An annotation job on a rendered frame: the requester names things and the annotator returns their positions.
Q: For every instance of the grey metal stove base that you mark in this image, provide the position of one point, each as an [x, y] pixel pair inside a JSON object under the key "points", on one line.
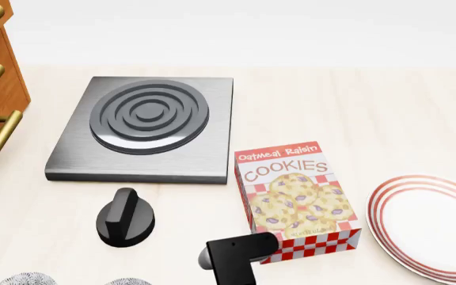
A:
{"points": [[77, 157]]}

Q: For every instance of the dark ringed stove burner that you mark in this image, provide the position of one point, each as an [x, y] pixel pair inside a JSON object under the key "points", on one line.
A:
{"points": [[149, 114]]}

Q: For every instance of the black stove knob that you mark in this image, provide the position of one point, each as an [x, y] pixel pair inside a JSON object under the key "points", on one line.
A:
{"points": [[127, 218]]}

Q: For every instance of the white plate with red rings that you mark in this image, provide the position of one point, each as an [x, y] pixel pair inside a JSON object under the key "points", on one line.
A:
{"points": [[430, 225]]}

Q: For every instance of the oatmeal raisin cookies box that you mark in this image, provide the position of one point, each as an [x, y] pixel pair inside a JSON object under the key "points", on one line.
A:
{"points": [[291, 196]]}

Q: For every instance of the wooden drawer cabinet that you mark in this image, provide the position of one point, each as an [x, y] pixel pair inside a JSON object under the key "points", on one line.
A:
{"points": [[2, 77]]}

